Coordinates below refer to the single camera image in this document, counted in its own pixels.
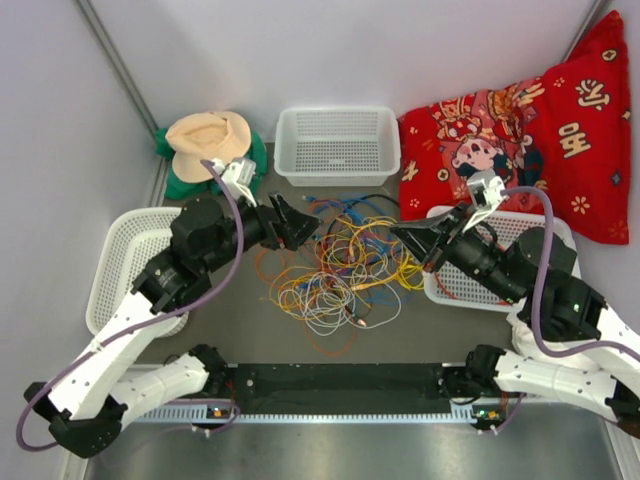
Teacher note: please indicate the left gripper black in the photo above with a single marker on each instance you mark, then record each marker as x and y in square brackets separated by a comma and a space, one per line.
[290, 235]

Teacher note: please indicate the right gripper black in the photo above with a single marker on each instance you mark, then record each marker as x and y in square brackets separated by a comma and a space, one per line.
[424, 240]

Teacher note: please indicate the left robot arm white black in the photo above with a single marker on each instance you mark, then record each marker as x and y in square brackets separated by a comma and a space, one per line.
[91, 404]

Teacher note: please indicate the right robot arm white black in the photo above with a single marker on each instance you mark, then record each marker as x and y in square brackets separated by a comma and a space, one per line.
[589, 355]

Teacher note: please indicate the white basket back centre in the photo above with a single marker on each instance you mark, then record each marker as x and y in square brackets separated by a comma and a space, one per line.
[346, 146]

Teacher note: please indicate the peach bucket hat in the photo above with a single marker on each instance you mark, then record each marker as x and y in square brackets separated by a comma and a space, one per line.
[210, 135]

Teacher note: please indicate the green cloth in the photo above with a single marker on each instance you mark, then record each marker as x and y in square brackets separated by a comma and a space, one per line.
[177, 189]

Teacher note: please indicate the white cloth right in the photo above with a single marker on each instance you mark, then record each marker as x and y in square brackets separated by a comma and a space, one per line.
[523, 339]

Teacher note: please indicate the red printed pillow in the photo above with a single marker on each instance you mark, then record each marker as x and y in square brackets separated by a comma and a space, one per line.
[566, 132]

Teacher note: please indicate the black base bar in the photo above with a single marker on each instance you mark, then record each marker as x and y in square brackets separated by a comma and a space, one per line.
[339, 389]

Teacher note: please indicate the white basket left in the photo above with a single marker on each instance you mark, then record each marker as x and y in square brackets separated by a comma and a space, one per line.
[132, 240]

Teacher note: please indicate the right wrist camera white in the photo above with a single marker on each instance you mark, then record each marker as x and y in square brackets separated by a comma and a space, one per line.
[486, 192]

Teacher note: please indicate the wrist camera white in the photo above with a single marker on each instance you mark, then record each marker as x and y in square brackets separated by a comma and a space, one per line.
[486, 192]
[236, 176]

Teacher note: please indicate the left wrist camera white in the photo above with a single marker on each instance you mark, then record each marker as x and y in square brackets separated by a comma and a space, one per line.
[236, 176]

